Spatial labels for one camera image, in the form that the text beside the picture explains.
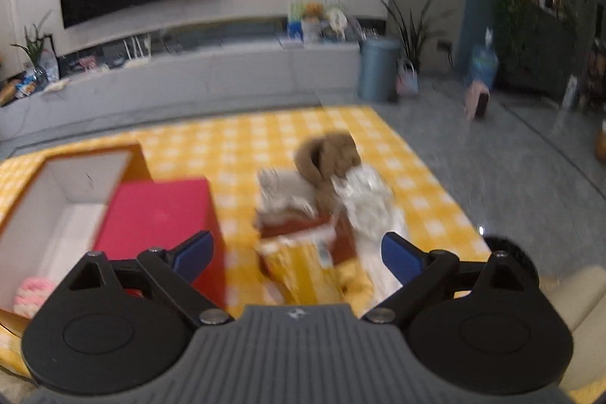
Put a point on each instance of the small orange plush figure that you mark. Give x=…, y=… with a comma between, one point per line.
x=312, y=9

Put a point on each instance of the white slim bottle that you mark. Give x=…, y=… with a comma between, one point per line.
x=570, y=91

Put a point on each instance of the beige cushion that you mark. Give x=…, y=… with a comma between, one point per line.
x=582, y=314

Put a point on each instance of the small blue box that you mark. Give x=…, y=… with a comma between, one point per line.
x=294, y=30

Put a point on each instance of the clear plastic bottle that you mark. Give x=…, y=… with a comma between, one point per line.
x=47, y=61

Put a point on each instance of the white long tv cabinet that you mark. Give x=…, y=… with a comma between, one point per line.
x=189, y=72

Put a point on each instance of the black wall socket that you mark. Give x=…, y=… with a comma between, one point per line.
x=443, y=46

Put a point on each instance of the yellow packet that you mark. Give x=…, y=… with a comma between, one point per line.
x=303, y=266

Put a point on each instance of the brown bear-shaped sponge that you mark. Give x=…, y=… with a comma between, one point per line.
x=326, y=162

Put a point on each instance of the grey soft cloth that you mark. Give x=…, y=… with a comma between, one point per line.
x=284, y=191

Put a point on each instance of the blue-grey trash can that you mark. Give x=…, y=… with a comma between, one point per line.
x=376, y=70

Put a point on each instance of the orange cardboard box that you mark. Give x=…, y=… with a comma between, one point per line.
x=137, y=167

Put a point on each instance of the dark drawer cabinet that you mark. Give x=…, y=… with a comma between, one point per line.
x=535, y=49

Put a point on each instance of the clear crinkly plastic bag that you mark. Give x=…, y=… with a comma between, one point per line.
x=369, y=195

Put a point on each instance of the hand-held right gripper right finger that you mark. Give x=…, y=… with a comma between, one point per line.
x=402, y=257

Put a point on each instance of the black furry item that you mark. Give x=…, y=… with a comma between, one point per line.
x=525, y=257

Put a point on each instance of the white planter pot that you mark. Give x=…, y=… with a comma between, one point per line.
x=312, y=31

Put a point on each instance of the blue water jug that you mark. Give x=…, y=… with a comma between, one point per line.
x=483, y=65

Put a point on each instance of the green picture board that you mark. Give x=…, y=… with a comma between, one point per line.
x=296, y=9

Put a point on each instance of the white round sign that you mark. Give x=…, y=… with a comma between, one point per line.
x=337, y=19

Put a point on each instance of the clear acrylic holder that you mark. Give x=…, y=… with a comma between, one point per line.
x=137, y=46

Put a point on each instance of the green trailing plant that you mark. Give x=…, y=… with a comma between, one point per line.
x=513, y=1

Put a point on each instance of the small pastel handbag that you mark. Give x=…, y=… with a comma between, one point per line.
x=407, y=80

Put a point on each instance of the yellow checkered mat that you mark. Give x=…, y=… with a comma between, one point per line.
x=227, y=139

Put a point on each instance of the tall-leaf potted plant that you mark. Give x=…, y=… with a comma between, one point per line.
x=414, y=35

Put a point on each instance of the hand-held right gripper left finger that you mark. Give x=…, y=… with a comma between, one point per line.
x=194, y=255

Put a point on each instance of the small green potted plant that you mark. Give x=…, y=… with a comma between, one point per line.
x=35, y=44

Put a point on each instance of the pink knitted soft item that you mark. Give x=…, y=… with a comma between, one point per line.
x=31, y=290

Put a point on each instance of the pile of snack packets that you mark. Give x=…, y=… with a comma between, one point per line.
x=21, y=87

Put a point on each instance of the pink space heater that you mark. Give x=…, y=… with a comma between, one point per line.
x=478, y=101

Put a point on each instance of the red box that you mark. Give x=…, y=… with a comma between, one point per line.
x=156, y=214

